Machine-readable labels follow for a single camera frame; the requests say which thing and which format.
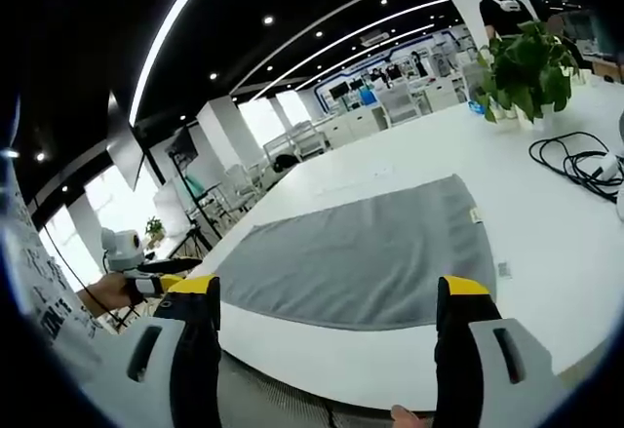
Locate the person's white printed shirt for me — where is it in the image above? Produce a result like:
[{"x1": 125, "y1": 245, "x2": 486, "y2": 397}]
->
[{"x1": 0, "y1": 154, "x2": 121, "y2": 405}]

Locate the small green plant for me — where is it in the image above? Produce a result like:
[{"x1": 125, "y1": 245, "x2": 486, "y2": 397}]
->
[{"x1": 143, "y1": 215, "x2": 166, "y2": 240}]

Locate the black cable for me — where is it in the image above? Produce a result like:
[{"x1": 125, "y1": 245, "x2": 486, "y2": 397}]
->
[{"x1": 527, "y1": 132, "x2": 624, "y2": 204}]

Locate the green potted plant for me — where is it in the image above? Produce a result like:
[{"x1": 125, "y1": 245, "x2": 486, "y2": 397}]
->
[{"x1": 474, "y1": 19, "x2": 582, "y2": 125}]

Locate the white power adapter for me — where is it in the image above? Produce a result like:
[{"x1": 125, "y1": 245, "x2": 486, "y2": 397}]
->
[{"x1": 591, "y1": 151, "x2": 623, "y2": 181}]

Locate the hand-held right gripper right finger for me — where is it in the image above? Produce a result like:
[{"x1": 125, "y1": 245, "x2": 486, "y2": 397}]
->
[{"x1": 434, "y1": 274, "x2": 569, "y2": 428}]

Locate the person's right hand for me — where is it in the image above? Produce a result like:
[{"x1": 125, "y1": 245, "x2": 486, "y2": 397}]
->
[{"x1": 390, "y1": 404, "x2": 436, "y2": 428}]

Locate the black tripod stand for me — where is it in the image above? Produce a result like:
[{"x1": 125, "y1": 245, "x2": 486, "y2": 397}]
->
[{"x1": 164, "y1": 128, "x2": 231, "y2": 259}]

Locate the grey towel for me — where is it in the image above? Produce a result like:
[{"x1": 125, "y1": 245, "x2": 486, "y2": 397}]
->
[{"x1": 213, "y1": 173, "x2": 499, "y2": 331}]

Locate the white table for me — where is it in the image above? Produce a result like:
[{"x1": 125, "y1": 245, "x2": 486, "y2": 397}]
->
[{"x1": 192, "y1": 81, "x2": 624, "y2": 412}]

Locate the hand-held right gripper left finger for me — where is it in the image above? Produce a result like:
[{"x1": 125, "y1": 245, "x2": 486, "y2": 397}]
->
[{"x1": 80, "y1": 274, "x2": 223, "y2": 428}]

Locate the person's left hand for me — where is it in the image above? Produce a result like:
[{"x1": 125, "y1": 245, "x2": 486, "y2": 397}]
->
[{"x1": 77, "y1": 271, "x2": 147, "y2": 310}]

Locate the white office chair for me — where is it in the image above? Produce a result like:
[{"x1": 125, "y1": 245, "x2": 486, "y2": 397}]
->
[
  {"x1": 288, "y1": 119, "x2": 331, "y2": 162},
  {"x1": 378, "y1": 82, "x2": 422, "y2": 128}
]

